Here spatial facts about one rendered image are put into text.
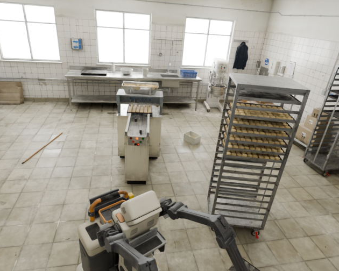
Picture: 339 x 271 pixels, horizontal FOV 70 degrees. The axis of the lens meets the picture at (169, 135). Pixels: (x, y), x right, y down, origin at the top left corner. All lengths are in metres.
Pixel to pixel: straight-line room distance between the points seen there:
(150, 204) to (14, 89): 6.25
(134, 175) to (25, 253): 1.56
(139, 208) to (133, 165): 2.07
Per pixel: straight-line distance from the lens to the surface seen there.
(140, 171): 3.58
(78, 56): 6.99
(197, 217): 1.47
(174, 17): 6.98
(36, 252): 3.13
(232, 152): 2.65
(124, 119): 3.95
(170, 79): 6.38
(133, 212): 1.48
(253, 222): 3.26
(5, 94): 7.45
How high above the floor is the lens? 2.30
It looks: 26 degrees down
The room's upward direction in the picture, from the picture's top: 5 degrees clockwise
